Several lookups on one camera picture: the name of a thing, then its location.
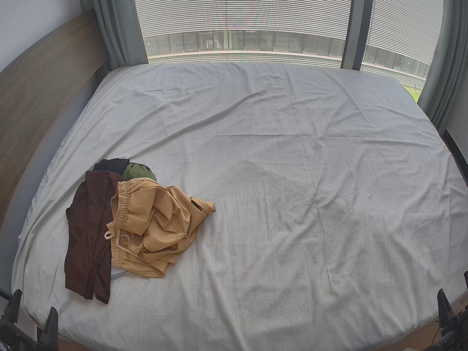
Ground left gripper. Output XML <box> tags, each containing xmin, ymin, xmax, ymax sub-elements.
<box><xmin>0</xmin><ymin>288</ymin><xmax>60</xmax><ymax>351</ymax></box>

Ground tan shorts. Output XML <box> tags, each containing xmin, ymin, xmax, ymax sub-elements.
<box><xmin>106</xmin><ymin>178</ymin><xmax>216</xmax><ymax>279</ymax></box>

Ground green garment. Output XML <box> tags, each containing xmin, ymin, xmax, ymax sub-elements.
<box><xmin>122</xmin><ymin>162</ymin><xmax>158</xmax><ymax>183</ymax></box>

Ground black garment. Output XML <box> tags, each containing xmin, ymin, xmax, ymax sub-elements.
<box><xmin>92</xmin><ymin>157</ymin><xmax>131</xmax><ymax>177</ymax></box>

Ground grey-green curtain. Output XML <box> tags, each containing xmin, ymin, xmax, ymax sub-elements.
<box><xmin>89</xmin><ymin>0</ymin><xmax>149</xmax><ymax>69</ymax></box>
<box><xmin>417</xmin><ymin>0</ymin><xmax>468</xmax><ymax>135</ymax></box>

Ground bed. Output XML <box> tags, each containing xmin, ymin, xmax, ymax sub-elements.
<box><xmin>0</xmin><ymin>9</ymin><xmax>468</xmax><ymax>351</ymax></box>

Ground window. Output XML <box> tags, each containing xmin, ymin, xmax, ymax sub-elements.
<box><xmin>132</xmin><ymin>0</ymin><xmax>446</xmax><ymax>101</ymax></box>

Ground brown garment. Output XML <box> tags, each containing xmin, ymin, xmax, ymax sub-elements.
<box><xmin>64</xmin><ymin>170</ymin><xmax>127</xmax><ymax>304</ymax></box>

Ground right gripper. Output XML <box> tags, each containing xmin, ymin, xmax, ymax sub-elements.
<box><xmin>437</xmin><ymin>270</ymin><xmax>468</xmax><ymax>351</ymax></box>

